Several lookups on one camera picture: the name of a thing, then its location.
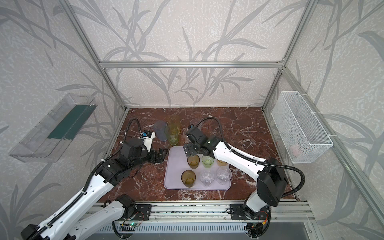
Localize amber dimpled cup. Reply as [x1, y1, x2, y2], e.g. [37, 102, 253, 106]
[181, 170, 196, 188]
[187, 155, 200, 169]

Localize small green plastic cup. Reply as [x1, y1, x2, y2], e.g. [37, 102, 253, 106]
[201, 156, 215, 168]

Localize yellow transparent plastic cup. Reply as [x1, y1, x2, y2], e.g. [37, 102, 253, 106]
[216, 160, 229, 167]

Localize clear faceted cup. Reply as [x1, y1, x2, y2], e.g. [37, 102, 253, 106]
[182, 128, 190, 144]
[216, 167, 232, 185]
[190, 119, 202, 129]
[200, 171, 215, 188]

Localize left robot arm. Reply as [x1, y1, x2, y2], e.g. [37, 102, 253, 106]
[21, 138, 168, 240]

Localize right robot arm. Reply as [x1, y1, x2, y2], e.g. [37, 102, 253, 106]
[183, 136, 288, 213]

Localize lilac plastic tray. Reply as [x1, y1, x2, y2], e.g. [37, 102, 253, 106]
[164, 146, 231, 191]

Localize tall green plastic cup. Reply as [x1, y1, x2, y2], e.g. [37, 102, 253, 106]
[165, 124, 179, 146]

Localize blue frosted plastic cup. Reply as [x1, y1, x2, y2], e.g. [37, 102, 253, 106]
[153, 121, 167, 142]

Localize tall yellow plastic cup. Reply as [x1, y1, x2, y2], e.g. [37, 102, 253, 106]
[167, 115, 181, 128]

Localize green pad in bin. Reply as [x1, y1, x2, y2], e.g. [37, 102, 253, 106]
[48, 105, 97, 140]

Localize small circuit board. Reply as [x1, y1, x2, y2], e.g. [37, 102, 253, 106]
[121, 222, 142, 229]

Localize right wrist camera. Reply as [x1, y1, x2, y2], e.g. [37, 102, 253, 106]
[187, 125, 206, 143]

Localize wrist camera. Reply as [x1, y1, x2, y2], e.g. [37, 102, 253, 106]
[141, 131, 156, 152]
[187, 125, 206, 143]

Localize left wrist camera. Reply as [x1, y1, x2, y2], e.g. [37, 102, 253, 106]
[141, 131, 156, 152]

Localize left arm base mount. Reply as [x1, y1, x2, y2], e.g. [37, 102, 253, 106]
[120, 204, 152, 221]

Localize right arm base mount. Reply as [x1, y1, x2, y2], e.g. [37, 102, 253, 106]
[228, 204, 271, 221]

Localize clear plastic wall bin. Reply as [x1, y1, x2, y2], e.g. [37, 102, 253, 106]
[9, 94, 97, 163]

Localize white wire mesh basket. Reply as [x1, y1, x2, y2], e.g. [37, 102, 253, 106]
[272, 91, 334, 164]

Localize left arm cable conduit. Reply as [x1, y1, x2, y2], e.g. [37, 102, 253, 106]
[28, 118, 143, 240]

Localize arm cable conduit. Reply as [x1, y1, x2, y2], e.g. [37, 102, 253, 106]
[196, 116, 306, 199]
[28, 118, 143, 240]

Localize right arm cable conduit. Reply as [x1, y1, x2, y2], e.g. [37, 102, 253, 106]
[196, 116, 306, 199]

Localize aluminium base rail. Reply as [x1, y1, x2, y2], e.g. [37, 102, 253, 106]
[137, 200, 315, 223]

